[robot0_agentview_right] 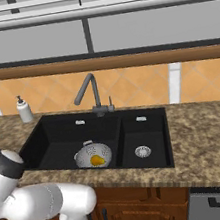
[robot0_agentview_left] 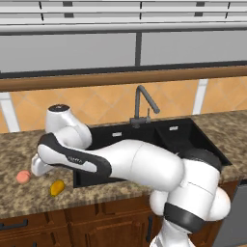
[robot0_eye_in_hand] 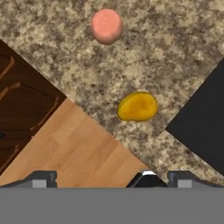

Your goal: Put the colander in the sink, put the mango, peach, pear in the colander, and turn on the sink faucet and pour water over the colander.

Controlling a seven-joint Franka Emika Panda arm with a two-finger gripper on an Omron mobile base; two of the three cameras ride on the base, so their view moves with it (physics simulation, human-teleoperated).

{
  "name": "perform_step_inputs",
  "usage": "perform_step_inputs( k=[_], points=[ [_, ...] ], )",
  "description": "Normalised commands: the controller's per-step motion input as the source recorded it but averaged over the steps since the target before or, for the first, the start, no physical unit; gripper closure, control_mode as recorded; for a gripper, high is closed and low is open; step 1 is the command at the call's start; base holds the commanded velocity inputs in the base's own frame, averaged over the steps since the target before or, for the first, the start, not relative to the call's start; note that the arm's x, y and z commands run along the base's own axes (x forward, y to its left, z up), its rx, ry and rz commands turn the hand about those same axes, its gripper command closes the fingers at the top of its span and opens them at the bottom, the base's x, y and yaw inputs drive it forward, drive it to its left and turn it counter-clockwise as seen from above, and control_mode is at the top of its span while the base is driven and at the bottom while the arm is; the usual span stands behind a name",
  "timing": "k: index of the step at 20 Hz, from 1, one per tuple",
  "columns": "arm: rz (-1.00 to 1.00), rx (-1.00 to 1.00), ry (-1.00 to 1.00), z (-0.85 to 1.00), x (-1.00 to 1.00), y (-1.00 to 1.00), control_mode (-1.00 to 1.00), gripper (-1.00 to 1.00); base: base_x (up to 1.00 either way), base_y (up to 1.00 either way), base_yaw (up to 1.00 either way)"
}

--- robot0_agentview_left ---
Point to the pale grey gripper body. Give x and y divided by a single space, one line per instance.
38 166

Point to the brown wooden drawer front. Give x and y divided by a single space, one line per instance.
32 230

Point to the grey dishwasher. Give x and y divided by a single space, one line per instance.
236 222

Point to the pink peach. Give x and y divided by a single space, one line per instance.
23 177

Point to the yellow mango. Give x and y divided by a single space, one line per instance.
57 188

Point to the window with white blinds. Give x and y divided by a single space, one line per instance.
96 35

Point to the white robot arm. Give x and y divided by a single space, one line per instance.
151 164

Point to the brown wooden window ledge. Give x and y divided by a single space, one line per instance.
122 78

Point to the dark grey sink faucet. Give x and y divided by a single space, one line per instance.
139 109

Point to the black double sink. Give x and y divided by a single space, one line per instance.
167 133

